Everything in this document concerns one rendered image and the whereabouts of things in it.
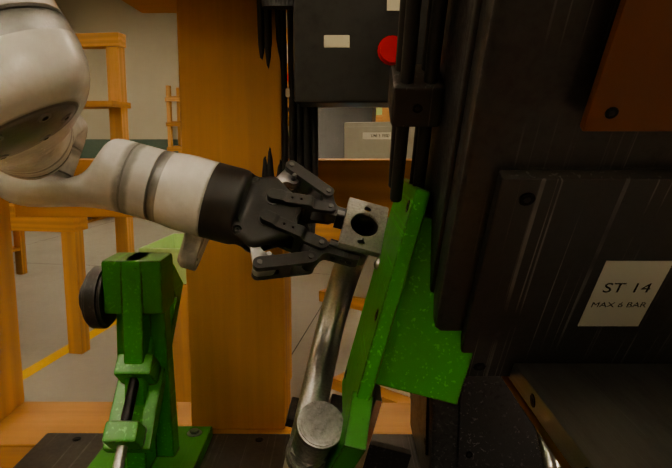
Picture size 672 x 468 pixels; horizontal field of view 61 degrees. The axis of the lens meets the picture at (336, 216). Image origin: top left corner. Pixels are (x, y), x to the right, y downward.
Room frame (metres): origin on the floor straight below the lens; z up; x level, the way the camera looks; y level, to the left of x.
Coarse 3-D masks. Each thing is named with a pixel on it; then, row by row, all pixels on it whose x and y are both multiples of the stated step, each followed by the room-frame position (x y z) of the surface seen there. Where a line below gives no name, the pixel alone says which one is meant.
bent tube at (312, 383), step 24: (360, 216) 0.55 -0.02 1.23; (384, 216) 0.54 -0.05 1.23; (360, 240) 0.53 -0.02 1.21; (336, 264) 0.58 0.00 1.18; (336, 288) 0.59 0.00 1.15; (336, 312) 0.59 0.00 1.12; (336, 336) 0.59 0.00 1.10; (312, 360) 0.57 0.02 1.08; (336, 360) 0.58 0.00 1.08; (312, 384) 0.55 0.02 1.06
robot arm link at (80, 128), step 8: (80, 120) 0.54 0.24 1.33; (80, 128) 0.53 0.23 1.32; (80, 136) 0.55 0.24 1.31; (80, 144) 0.56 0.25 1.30; (72, 152) 0.55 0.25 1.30; (80, 152) 0.56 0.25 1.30; (72, 160) 0.55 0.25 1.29; (56, 168) 0.48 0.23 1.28; (64, 168) 0.54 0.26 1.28; (72, 168) 0.55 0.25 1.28; (40, 176) 0.47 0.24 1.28; (72, 176) 0.56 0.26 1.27
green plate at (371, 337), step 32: (416, 192) 0.42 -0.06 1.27; (416, 224) 0.42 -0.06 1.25; (384, 256) 0.49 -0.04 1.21; (416, 256) 0.43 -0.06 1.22; (384, 288) 0.43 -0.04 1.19; (416, 288) 0.43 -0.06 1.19; (384, 320) 0.42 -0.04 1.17; (416, 320) 0.43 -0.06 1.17; (352, 352) 0.52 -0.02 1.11; (384, 352) 0.43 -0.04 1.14; (416, 352) 0.43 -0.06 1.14; (448, 352) 0.43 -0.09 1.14; (352, 384) 0.46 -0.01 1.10; (384, 384) 0.43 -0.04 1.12; (416, 384) 0.43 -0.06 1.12; (448, 384) 0.43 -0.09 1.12
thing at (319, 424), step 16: (304, 416) 0.43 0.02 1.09; (320, 416) 0.43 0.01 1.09; (336, 416) 0.43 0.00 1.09; (304, 432) 0.42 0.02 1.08; (320, 432) 0.42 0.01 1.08; (336, 432) 0.42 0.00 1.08; (288, 448) 0.46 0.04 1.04; (304, 448) 0.43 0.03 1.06; (320, 448) 0.41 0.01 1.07; (288, 464) 0.46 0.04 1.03; (304, 464) 0.44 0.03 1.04; (320, 464) 0.45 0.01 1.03
